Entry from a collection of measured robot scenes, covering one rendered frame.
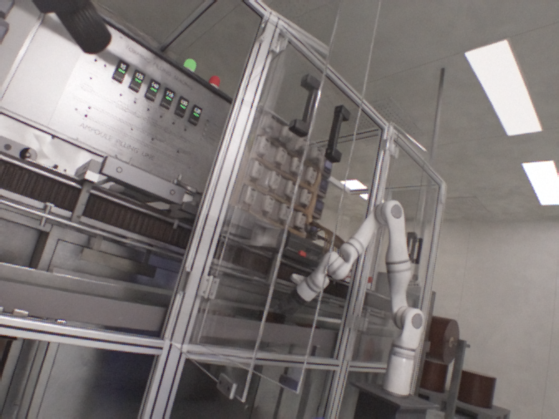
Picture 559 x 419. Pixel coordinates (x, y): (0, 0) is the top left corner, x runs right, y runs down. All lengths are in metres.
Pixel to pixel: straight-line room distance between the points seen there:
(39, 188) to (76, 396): 0.70
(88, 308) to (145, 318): 0.17
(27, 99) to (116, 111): 0.34
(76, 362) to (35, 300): 0.40
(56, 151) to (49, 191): 0.32
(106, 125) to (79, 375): 0.96
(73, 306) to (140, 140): 0.84
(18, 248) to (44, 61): 0.71
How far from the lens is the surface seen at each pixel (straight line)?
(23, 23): 1.62
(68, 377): 1.34
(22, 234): 1.47
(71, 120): 1.53
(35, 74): 1.57
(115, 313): 1.04
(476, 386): 4.60
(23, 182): 1.13
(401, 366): 1.40
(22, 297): 0.99
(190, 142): 1.69
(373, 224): 1.37
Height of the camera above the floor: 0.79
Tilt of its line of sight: 12 degrees up
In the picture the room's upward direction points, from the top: 15 degrees clockwise
